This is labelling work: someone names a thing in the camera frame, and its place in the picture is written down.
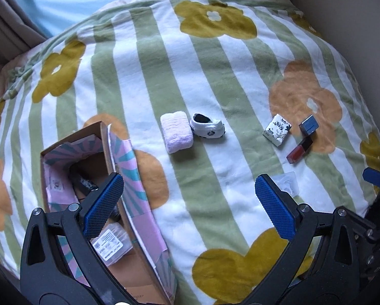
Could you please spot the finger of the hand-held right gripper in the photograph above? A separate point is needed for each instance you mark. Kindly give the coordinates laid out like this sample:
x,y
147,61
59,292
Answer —
x,y
379,178

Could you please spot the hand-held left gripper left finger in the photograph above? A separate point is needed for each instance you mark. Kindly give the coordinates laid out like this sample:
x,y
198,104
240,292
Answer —
x,y
102,203

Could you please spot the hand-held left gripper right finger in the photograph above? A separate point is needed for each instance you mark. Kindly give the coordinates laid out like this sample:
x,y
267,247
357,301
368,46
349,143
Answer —
x,y
274,206

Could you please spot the clear floss pick box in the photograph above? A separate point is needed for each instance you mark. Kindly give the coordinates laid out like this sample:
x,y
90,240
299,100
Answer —
x,y
288,182

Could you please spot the cardboard box with patterned lining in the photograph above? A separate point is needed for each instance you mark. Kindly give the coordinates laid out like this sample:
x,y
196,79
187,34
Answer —
x,y
142,203

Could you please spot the clear cotton swab box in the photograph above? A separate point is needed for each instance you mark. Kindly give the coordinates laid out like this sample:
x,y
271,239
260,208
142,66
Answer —
x,y
113,244

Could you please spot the red lipstick tube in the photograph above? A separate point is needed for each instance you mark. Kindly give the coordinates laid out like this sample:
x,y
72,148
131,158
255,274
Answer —
x,y
299,151

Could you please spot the white tissue pack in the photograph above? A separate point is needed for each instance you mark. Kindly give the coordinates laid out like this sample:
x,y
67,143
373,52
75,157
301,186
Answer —
x,y
277,130

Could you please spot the small blue box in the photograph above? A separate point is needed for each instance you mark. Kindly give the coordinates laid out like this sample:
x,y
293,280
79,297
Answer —
x,y
308,124

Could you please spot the white printed sock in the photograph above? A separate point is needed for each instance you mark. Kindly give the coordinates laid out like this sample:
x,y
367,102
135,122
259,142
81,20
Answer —
x,y
209,128

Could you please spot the pink towel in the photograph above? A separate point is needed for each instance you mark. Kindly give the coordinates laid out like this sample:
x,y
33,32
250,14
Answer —
x,y
177,132

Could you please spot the black plastic bag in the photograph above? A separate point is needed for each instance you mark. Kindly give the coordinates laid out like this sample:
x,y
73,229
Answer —
x,y
83,182

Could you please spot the striped floral blanket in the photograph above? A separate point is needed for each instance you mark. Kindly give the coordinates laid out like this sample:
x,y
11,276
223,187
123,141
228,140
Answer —
x,y
209,70

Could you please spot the beige bed headboard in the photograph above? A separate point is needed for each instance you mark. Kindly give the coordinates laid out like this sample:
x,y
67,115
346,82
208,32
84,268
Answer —
x,y
352,22

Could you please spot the beige curtain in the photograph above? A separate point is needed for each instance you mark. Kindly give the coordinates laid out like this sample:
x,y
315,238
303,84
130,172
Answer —
x,y
8,22

